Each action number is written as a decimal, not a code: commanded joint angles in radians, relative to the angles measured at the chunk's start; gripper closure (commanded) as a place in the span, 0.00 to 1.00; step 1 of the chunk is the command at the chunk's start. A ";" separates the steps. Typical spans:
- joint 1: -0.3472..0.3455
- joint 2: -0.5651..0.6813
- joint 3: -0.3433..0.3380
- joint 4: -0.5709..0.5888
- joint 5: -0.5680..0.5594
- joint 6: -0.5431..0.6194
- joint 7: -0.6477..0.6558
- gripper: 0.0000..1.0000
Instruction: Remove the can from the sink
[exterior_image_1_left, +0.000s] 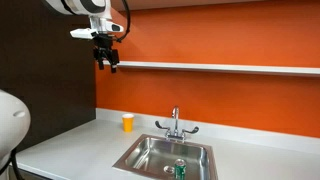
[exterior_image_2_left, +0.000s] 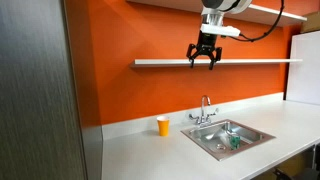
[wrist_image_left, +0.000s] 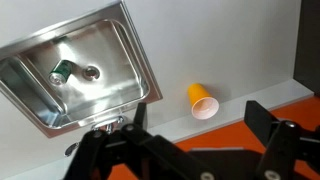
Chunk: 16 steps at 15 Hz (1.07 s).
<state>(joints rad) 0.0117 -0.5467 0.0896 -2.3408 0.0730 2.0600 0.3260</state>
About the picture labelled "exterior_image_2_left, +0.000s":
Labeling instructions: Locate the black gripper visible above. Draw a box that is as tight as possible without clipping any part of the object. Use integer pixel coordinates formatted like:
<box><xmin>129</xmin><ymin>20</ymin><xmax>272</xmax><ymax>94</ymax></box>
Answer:
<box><xmin>186</xmin><ymin>31</ymin><xmax>222</xmax><ymax>70</ymax></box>

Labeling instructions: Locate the green soda can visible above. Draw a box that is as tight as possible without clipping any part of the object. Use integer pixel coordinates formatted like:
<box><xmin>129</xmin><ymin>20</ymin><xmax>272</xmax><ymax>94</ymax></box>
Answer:
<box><xmin>229</xmin><ymin>134</ymin><xmax>240</xmax><ymax>150</ymax></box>

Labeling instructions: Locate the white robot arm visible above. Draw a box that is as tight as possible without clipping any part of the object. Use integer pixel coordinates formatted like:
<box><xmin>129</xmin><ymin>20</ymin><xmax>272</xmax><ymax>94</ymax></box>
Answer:
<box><xmin>186</xmin><ymin>0</ymin><xmax>252</xmax><ymax>70</ymax></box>

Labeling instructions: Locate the stainless steel sink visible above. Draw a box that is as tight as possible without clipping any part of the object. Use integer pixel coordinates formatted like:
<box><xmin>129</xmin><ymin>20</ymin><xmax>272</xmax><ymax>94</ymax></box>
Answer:
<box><xmin>182</xmin><ymin>119</ymin><xmax>274</xmax><ymax>161</ymax></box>

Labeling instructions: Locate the sink drain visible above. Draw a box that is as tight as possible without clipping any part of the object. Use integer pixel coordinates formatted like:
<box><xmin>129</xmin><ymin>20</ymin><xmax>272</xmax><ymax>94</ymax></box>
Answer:
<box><xmin>216</xmin><ymin>144</ymin><xmax>226</xmax><ymax>150</ymax></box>

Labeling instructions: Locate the chrome faucet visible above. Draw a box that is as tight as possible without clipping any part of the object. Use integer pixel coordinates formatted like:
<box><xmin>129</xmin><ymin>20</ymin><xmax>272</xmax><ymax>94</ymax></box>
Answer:
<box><xmin>188</xmin><ymin>95</ymin><xmax>219</xmax><ymax>125</ymax></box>

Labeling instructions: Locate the orange paper cup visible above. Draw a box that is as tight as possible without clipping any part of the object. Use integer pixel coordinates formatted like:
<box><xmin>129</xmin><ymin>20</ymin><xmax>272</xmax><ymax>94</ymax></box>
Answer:
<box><xmin>157</xmin><ymin>116</ymin><xmax>169</xmax><ymax>136</ymax></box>

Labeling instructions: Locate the cardboard box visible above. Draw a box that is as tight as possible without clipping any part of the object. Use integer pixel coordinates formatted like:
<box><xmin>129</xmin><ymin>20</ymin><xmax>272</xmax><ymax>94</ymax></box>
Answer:
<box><xmin>301</xmin><ymin>11</ymin><xmax>320</xmax><ymax>33</ymax></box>

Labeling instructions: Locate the black chair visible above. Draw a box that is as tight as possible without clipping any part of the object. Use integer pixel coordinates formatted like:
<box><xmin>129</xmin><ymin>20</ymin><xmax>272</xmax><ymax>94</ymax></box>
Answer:
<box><xmin>273</xmin><ymin>168</ymin><xmax>320</xmax><ymax>180</ymax></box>

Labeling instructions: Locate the grey wood cabinet panel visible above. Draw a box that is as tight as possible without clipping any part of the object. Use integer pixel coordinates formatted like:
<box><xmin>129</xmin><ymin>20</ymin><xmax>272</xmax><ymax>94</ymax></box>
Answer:
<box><xmin>0</xmin><ymin>0</ymin><xmax>103</xmax><ymax>180</ymax></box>

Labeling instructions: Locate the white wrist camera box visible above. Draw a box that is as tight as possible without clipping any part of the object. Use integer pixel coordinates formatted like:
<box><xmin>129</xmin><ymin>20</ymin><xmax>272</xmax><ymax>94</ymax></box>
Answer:
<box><xmin>200</xmin><ymin>24</ymin><xmax>240</xmax><ymax>37</ymax></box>

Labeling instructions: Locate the upper white wall shelf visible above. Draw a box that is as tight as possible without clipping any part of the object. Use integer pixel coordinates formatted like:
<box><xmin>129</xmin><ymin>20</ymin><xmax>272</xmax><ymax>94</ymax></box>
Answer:
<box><xmin>127</xmin><ymin>0</ymin><xmax>307</xmax><ymax>27</ymax></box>

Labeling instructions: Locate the white wall shelf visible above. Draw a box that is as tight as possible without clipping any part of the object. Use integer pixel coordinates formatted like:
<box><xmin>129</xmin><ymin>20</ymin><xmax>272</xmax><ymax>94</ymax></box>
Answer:
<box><xmin>127</xmin><ymin>0</ymin><xmax>307</xmax><ymax>27</ymax></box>
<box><xmin>131</xmin><ymin>59</ymin><xmax>302</xmax><ymax>68</ymax></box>

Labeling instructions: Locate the lower white wall shelf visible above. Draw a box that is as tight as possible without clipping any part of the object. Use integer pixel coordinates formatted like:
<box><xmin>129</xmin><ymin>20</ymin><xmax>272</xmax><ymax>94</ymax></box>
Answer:
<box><xmin>131</xmin><ymin>59</ymin><xmax>302</xmax><ymax>68</ymax></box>

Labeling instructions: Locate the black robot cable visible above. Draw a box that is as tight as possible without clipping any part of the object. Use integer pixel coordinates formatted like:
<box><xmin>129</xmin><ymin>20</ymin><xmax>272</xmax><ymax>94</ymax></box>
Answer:
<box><xmin>227</xmin><ymin>0</ymin><xmax>285</xmax><ymax>43</ymax></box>

